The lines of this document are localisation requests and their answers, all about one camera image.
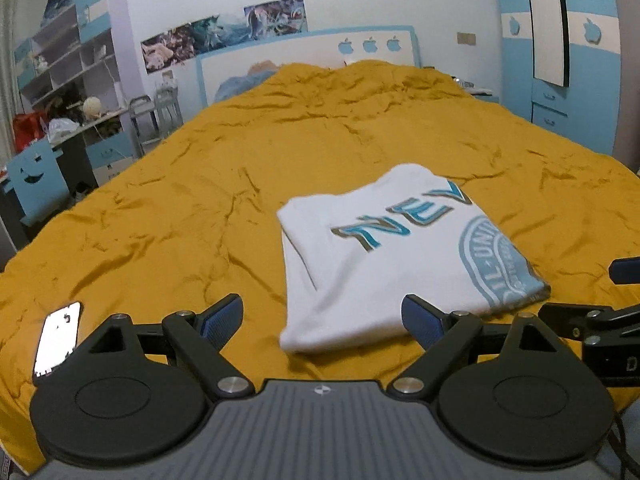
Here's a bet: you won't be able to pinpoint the red bag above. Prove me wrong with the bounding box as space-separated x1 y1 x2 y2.
12 112 48 154

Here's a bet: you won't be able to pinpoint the white smartphone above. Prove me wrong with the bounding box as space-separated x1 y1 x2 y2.
32 301 82 382

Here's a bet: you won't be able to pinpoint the blue bedside table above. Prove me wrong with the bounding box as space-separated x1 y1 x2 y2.
452 77 500 104

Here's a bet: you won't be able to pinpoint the mustard yellow bed cover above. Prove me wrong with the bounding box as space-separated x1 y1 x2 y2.
1 62 639 472

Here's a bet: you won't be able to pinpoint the anime wall posters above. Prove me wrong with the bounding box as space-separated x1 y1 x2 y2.
141 0 308 74

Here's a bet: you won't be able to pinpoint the white printed t-shirt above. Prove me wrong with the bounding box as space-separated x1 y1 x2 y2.
277 164 550 353

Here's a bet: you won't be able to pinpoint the blue white wardrobe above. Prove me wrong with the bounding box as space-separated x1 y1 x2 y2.
498 0 622 155

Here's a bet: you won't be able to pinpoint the white sheer curtain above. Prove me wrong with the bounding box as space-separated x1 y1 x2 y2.
0 0 22 165

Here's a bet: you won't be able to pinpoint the blue pillow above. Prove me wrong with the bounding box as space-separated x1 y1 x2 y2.
214 70 276 103

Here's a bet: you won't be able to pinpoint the cluttered desk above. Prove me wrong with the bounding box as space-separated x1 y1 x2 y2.
1 117 136 254

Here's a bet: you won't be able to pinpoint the beige wall switch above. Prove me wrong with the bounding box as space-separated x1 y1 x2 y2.
457 32 476 46

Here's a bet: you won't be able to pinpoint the blue white bookshelf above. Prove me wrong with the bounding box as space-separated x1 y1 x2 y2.
14 0 143 112

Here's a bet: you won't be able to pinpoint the grey metal rack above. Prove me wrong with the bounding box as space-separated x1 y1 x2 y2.
128 84 183 156

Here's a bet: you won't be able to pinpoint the white blue apple headboard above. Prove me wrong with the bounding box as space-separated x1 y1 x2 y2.
196 25 421 107

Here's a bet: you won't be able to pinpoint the blue smiley chair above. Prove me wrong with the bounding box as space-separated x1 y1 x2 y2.
6 139 70 226

